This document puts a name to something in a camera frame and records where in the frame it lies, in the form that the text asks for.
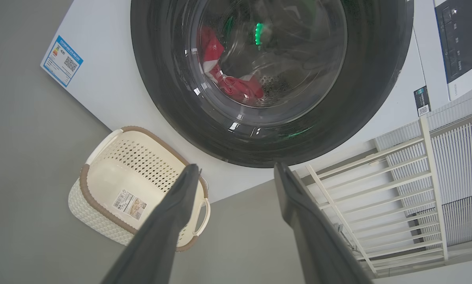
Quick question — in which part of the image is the white front-load washing machine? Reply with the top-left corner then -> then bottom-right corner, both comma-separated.
41,0 -> 472,204

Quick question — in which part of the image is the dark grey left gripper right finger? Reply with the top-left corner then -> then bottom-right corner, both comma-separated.
274,162 -> 373,284

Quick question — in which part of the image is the cream laundry basket brown rim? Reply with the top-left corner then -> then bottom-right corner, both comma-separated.
67,126 -> 212,252

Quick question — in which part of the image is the white slatted rack frame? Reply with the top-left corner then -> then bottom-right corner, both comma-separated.
295,116 -> 450,277

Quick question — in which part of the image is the glass washer door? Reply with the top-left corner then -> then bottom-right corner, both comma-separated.
130,0 -> 415,168

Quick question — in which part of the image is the red and white garment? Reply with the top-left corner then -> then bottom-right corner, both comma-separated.
199,26 -> 265,107

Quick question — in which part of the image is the blue energy label sticker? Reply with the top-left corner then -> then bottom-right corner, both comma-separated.
41,35 -> 84,88

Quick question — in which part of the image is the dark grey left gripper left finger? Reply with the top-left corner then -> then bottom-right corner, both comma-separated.
102,164 -> 200,284

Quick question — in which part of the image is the black QR code sticker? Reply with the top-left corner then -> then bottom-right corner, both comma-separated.
414,86 -> 431,117

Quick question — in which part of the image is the black washer control panel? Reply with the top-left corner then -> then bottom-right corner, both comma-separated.
435,0 -> 472,84

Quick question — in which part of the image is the white printed instruction sticker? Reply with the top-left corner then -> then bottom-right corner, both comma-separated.
113,189 -> 147,220

